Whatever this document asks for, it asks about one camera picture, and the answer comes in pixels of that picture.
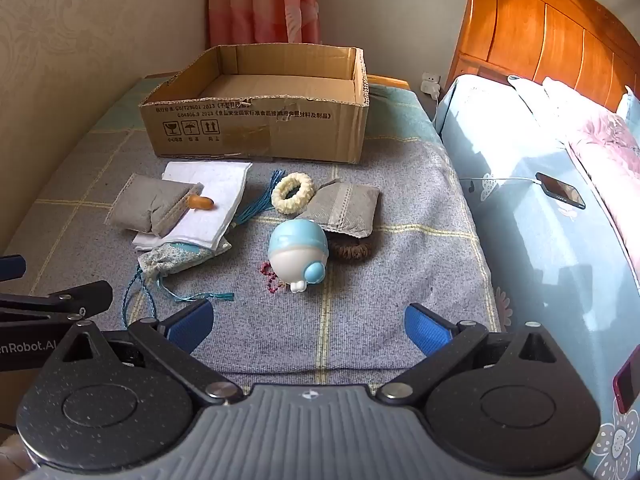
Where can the pink pillow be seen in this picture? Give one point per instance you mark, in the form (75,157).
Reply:
(610,160)

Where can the light blue pillow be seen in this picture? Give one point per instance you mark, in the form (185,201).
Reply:
(631,110)

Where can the brown scrunchie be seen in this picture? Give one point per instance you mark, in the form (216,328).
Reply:
(350,252)

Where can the bed with light blue sheet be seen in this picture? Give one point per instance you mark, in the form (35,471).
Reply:
(525,260)

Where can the teal tassel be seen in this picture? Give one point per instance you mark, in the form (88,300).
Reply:
(272,182)

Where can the small orange stopper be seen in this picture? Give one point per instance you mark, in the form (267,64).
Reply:
(200,202)

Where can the black smartphone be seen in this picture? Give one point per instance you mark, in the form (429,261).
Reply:
(560,191)

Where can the cream scrunchie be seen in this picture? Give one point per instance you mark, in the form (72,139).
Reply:
(280,195)

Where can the white folded towel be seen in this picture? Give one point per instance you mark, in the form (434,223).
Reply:
(215,195)

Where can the blue and white round toy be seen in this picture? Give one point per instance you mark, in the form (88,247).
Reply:
(295,250)

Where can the brown cardboard box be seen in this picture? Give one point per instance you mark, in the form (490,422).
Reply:
(250,130)

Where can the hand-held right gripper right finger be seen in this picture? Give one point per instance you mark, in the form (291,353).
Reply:
(425,330)

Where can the grey lace-trimmed sachet pillow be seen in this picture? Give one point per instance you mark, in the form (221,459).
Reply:
(345,210)

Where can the red smartphone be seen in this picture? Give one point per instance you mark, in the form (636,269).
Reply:
(630,385)

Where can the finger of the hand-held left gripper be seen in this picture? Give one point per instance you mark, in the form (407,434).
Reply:
(75,296)
(11,267)

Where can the pink patterned curtain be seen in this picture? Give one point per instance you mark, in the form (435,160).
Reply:
(260,5)

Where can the white wall socket with charger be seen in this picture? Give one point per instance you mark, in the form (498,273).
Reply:
(430,85)

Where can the wooden headboard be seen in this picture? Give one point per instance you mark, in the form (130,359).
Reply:
(550,35)

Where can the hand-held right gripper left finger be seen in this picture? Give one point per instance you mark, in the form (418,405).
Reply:
(192,325)

